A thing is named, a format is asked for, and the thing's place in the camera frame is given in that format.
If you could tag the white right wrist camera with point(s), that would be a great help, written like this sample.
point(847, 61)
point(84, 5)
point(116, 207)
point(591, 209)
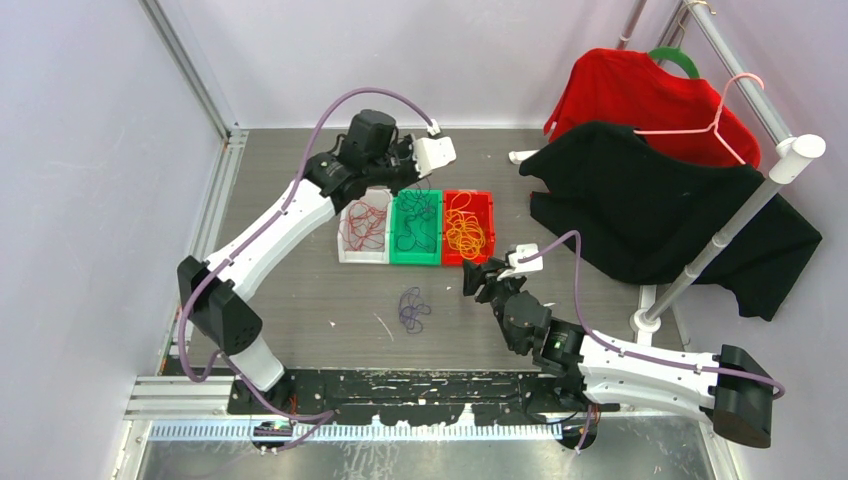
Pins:
point(524, 260)

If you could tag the green plastic bin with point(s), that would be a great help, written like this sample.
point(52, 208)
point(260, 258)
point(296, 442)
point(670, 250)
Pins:
point(416, 228)

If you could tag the red shirt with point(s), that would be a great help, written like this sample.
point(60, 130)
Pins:
point(629, 88)

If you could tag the red plastic bin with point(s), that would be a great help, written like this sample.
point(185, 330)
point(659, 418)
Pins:
point(468, 230)

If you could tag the black shirt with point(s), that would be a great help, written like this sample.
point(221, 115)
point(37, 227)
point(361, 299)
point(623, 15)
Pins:
point(643, 216)

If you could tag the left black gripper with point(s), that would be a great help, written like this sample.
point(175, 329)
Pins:
point(407, 147)

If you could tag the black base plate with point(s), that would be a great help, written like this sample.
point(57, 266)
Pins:
point(424, 397)

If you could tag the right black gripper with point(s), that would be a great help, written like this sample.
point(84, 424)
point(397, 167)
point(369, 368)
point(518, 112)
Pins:
point(475, 274)

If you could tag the green hanger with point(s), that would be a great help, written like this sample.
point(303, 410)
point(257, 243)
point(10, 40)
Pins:
point(677, 57)

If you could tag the aluminium frame rail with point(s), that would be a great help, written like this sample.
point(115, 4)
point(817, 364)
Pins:
point(174, 30)

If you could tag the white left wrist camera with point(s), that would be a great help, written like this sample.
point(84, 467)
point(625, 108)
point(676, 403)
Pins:
point(435, 151)

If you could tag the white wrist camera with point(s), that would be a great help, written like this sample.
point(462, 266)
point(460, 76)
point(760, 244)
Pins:
point(435, 151)
point(524, 260)

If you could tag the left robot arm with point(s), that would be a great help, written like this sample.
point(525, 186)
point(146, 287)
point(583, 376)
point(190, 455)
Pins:
point(215, 291)

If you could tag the white clothes rack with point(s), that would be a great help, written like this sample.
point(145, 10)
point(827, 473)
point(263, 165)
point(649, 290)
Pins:
point(795, 154)

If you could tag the white plastic bin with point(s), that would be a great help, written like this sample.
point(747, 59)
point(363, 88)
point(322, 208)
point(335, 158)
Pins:
point(363, 235)

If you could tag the pink hanger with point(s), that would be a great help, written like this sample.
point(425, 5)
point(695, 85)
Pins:
point(713, 128)

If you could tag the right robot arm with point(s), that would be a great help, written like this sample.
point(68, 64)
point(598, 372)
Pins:
point(729, 390)

